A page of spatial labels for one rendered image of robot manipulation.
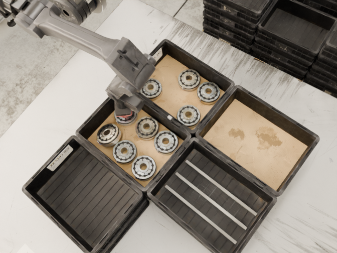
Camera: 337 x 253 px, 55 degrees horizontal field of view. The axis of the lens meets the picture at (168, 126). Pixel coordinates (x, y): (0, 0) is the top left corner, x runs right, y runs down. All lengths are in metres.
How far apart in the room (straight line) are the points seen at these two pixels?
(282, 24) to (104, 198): 1.61
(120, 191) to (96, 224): 0.16
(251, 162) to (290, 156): 0.16
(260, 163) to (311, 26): 1.23
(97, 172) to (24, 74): 1.61
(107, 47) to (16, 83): 2.10
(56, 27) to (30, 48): 2.05
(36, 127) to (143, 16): 0.84
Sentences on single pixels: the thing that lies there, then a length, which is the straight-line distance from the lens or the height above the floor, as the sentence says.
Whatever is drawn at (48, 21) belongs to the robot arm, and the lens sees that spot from 0.99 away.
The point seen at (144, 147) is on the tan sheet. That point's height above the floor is 0.83.
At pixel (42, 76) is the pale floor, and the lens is 2.81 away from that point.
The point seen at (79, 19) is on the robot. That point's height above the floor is 1.13.
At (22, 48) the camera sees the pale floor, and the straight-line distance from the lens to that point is 3.04.
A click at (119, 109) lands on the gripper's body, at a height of 0.96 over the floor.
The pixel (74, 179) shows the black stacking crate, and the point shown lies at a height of 0.83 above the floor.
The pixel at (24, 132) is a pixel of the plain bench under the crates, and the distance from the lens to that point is 1.79.
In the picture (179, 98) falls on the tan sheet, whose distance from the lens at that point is 1.50.
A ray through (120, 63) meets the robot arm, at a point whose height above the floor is 1.51.
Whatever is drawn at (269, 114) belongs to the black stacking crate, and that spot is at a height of 0.88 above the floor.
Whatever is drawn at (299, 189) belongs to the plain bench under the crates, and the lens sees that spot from 1.56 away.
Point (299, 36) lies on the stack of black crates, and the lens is 2.33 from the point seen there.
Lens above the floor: 2.16
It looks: 67 degrees down
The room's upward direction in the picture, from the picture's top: 12 degrees counter-clockwise
